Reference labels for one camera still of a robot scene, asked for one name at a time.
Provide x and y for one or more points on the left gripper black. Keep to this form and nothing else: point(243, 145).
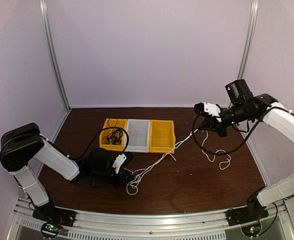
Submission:
point(122, 179)

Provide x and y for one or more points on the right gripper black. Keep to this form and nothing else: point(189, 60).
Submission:
point(212, 123)

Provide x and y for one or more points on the yellow bin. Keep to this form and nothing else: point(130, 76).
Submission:
point(162, 136)
point(113, 137)

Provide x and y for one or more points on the white bin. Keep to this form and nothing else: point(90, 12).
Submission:
point(139, 135)

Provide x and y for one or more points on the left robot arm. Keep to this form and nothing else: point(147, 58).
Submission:
point(26, 143)

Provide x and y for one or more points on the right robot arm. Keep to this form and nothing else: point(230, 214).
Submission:
point(257, 109)

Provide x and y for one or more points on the left circuit board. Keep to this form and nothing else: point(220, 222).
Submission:
point(49, 230)

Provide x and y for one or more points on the circuit board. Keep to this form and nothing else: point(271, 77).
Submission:
point(49, 230)
point(251, 230)

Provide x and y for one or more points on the right circuit board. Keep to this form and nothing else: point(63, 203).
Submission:
point(251, 230)

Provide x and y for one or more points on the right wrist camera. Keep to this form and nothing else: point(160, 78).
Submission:
point(207, 110)

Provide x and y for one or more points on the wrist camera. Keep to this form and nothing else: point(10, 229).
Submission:
point(207, 110)
point(122, 160)

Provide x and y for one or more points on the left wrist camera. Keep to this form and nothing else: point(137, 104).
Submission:
point(122, 160)

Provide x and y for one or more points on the right frame post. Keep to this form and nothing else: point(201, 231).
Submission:
point(251, 29)

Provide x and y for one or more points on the frame post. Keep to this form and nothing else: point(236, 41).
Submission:
point(52, 54)
point(251, 29)

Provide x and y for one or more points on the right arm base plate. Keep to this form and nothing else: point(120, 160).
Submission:
point(243, 215)

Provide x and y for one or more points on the aluminium front rail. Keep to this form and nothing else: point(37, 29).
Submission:
point(210, 225)

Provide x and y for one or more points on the left frame post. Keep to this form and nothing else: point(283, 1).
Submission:
point(52, 54)

